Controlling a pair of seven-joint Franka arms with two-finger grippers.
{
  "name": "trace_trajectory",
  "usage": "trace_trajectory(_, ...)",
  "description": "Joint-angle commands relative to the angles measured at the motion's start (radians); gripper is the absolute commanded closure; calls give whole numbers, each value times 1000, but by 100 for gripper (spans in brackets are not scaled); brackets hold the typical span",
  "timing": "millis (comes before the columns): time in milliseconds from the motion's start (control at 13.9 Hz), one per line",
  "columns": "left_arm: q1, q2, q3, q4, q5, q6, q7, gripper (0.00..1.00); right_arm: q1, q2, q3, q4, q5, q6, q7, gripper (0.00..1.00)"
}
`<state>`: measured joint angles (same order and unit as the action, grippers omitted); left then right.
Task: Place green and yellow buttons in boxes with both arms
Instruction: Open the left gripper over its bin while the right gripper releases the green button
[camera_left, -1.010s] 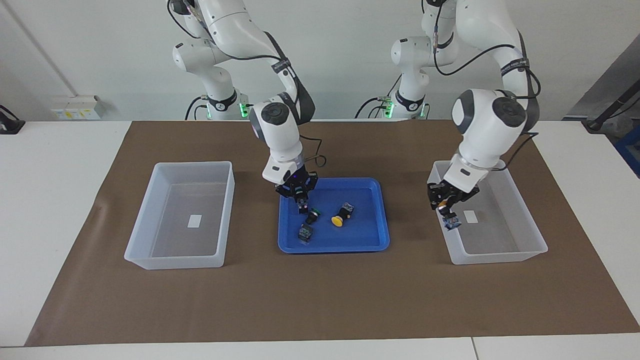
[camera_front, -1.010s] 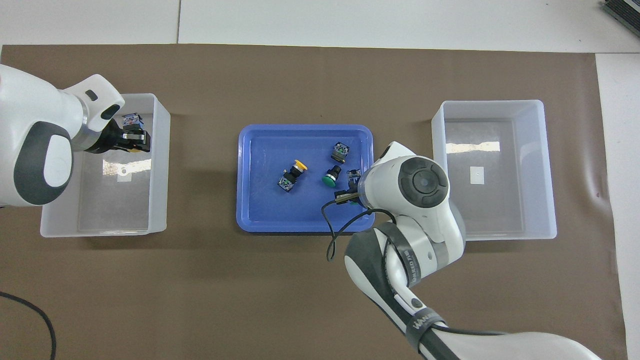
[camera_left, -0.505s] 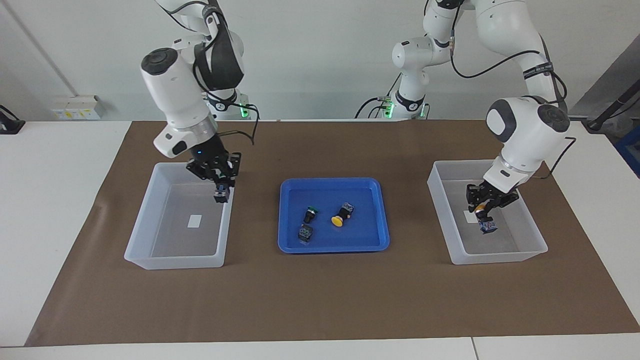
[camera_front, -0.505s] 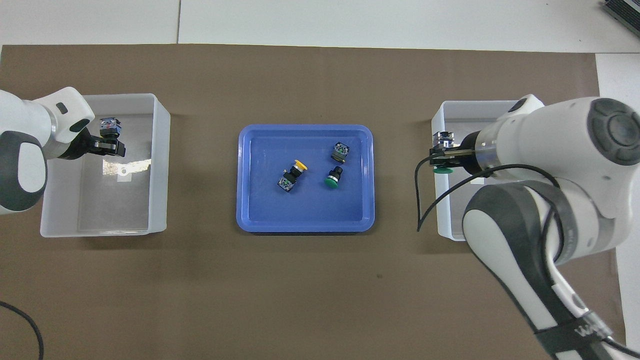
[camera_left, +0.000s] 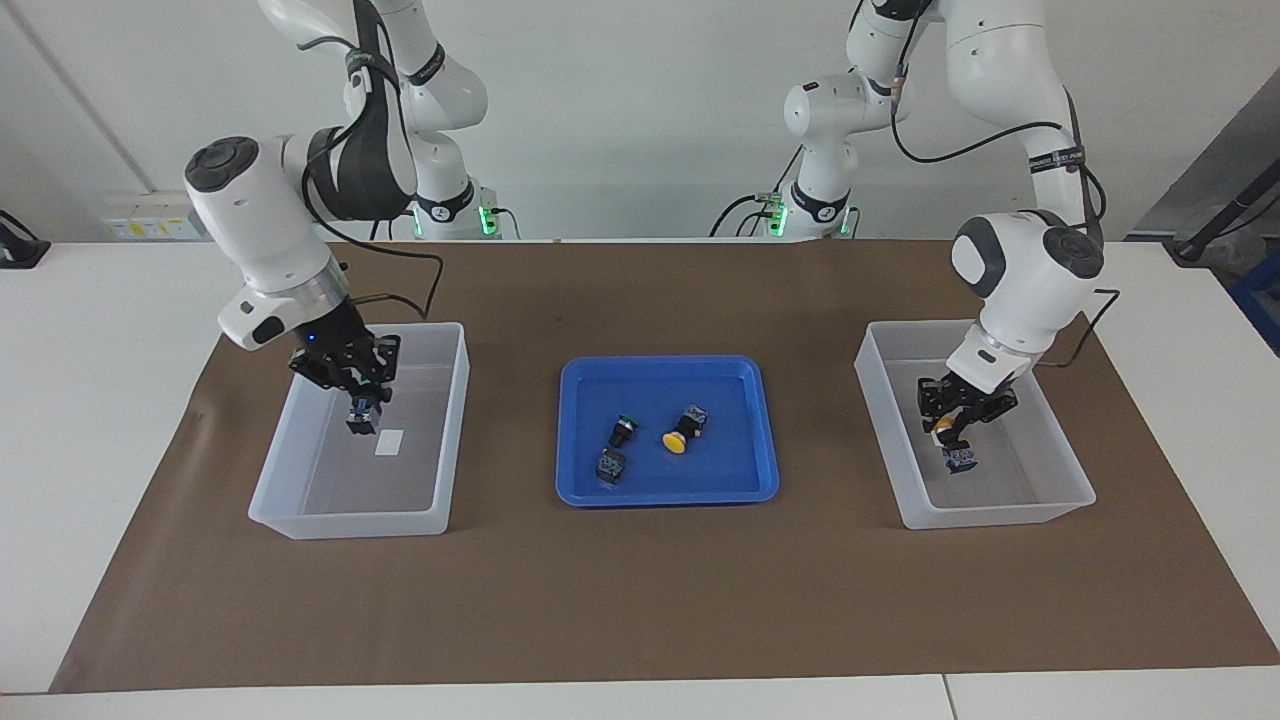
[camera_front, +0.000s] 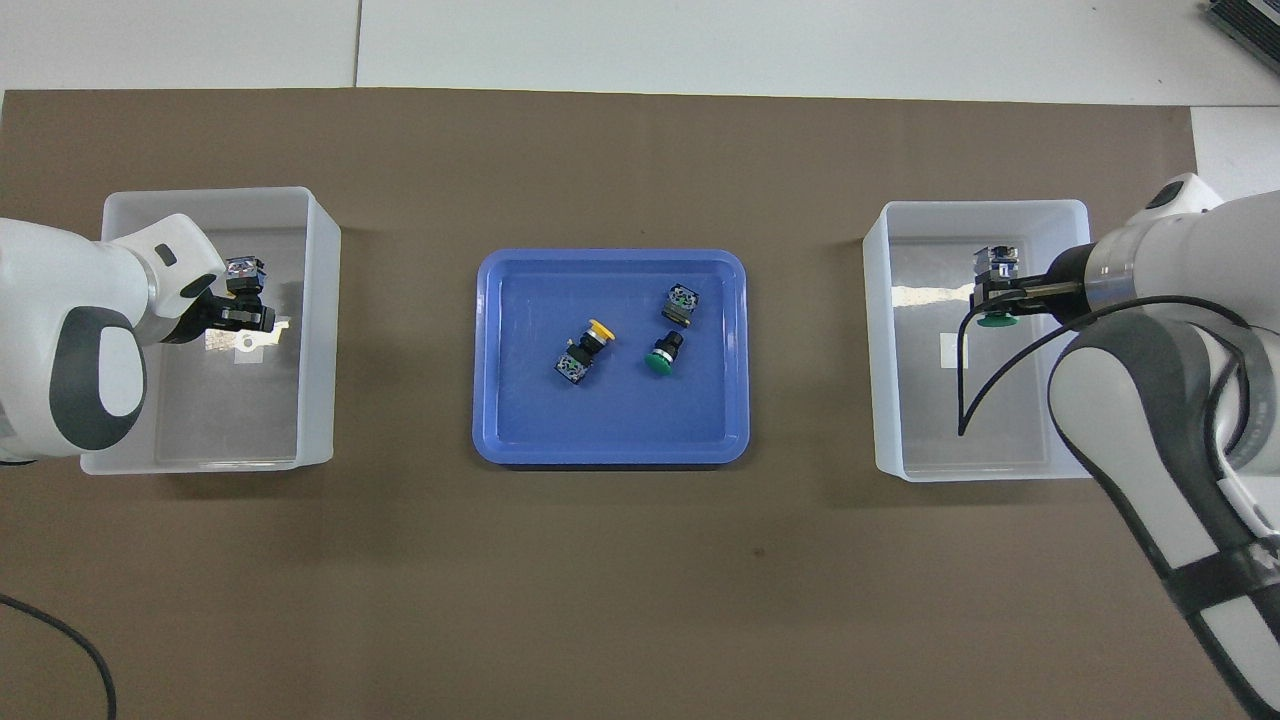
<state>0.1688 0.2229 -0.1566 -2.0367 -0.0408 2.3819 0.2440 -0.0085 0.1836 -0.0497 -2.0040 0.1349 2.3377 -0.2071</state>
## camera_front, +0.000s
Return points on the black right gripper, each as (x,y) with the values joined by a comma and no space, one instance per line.
(1075,288)

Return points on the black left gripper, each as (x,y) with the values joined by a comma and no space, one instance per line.
(195,318)

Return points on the yellow push button switch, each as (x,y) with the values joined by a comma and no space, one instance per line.
(246,269)
(585,350)

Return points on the green push button with block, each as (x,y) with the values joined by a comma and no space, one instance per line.
(997,262)

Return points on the black switch contact block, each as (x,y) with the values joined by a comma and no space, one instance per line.
(682,303)

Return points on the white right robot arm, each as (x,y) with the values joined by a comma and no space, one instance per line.
(1170,400)

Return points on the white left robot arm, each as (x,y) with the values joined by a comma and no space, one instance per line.
(70,330)

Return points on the white paper label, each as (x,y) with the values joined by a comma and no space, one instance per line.
(252,348)
(948,350)

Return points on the translucent white plastic box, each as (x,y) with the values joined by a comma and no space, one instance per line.
(230,420)
(990,430)

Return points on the grey ribbed device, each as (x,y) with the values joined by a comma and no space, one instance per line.
(1245,22)

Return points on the green push button without block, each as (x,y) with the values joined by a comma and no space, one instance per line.
(664,353)

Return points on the blue plastic tray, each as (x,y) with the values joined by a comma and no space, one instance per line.
(610,420)

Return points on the brown paper table mat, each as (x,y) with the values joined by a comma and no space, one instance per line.
(640,580)

